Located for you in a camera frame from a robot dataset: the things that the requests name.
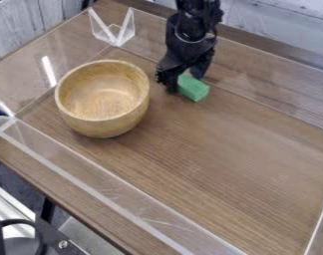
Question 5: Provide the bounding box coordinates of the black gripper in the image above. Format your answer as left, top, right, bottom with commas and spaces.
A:
156, 16, 216, 94

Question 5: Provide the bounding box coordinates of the green rectangular block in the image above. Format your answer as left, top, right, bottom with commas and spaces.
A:
177, 74, 209, 103

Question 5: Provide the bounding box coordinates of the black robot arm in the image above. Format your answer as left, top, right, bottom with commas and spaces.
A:
156, 0, 224, 94

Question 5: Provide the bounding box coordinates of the light wooden bowl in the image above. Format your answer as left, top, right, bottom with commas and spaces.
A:
55, 59, 152, 138

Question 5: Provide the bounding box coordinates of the black table leg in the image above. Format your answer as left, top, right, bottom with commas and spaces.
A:
41, 198, 55, 223

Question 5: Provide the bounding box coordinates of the clear acrylic corner bracket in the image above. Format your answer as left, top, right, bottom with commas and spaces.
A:
87, 8, 136, 47

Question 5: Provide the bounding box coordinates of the clear acrylic tray wall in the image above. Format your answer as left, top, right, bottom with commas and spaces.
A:
0, 107, 247, 255

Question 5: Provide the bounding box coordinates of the black cable loop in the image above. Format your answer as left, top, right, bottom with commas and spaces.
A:
0, 218, 50, 255

